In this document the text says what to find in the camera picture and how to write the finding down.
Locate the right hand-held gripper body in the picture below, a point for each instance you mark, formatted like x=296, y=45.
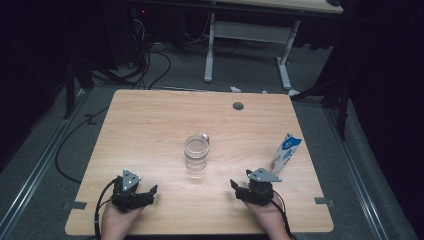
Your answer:
x=265, y=175

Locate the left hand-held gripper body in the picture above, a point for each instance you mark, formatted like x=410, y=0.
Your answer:
x=130, y=181

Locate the white and blue milk carton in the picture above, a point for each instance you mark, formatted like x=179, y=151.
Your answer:
x=285, y=153

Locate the person's right hand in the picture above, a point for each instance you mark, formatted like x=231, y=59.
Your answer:
x=268, y=215

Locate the person's left hand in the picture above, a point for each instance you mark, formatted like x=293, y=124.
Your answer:
x=116, y=221

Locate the grey tape strip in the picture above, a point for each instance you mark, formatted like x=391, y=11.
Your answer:
x=323, y=200
x=76, y=205

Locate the white plug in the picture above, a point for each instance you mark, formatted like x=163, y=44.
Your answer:
x=235, y=89

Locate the black metal stand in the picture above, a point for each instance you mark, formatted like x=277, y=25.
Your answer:
x=70, y=90
x=343, y=113

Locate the light wooden desk top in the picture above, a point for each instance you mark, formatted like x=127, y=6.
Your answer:
x=283, y=5

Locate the aluminium floor rail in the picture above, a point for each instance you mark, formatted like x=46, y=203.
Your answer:
x=40, y=166
x=356, y=173

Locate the white metal desk frame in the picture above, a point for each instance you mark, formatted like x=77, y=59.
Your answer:
x=248, y=32

